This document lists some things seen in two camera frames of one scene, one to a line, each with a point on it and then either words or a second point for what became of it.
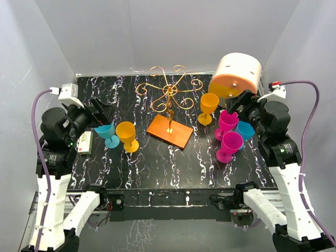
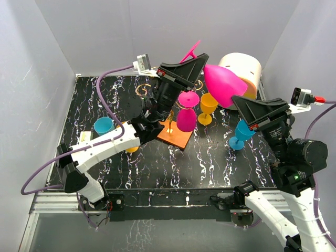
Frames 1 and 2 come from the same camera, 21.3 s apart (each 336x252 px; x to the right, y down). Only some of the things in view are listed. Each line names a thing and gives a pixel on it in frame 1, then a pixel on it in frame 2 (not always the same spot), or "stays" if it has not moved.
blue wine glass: [245, 128] stays
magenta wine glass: [227, 122] → [186, 117]
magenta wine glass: [231, 142] → [223, 84]
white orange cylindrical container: [235, 73] stays
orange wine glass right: [209, 102] stays
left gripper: [104, 114] → [183, 76]
